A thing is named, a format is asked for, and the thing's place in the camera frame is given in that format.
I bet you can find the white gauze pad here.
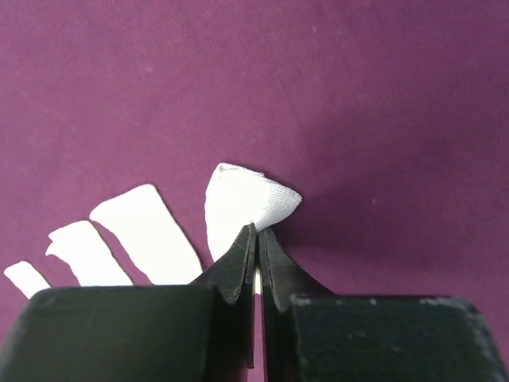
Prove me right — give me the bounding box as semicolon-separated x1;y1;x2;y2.
3;261;50;298
204;163;302;261
45;220;133;287
89;184;202;285

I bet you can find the purple surgical cloth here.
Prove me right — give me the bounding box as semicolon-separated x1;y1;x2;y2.
1;1;508;353

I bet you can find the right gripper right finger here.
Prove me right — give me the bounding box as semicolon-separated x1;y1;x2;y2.
258;229;508;381

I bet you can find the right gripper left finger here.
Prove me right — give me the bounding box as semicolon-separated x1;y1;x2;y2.
1;225;257;381

